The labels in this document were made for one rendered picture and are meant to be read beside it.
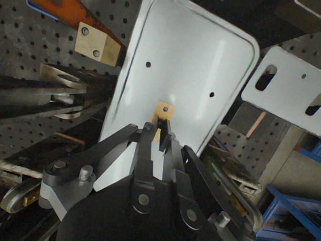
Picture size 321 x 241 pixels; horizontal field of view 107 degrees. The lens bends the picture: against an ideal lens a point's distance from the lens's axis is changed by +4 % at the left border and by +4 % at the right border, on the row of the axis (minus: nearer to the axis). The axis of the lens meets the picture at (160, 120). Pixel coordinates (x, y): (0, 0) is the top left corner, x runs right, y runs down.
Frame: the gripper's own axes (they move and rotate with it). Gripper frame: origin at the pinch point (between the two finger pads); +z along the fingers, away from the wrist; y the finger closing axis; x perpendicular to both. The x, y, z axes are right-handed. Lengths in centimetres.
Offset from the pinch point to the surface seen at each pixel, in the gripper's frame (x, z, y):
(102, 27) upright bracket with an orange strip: 11.1, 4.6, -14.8
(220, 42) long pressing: 16.9, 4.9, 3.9
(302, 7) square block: 23.4, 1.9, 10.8
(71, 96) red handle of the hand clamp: 0.5, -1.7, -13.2
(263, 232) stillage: -114, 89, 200
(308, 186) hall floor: -34, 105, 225
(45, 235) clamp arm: -31.2, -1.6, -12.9
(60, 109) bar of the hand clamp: -1.1, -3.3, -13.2
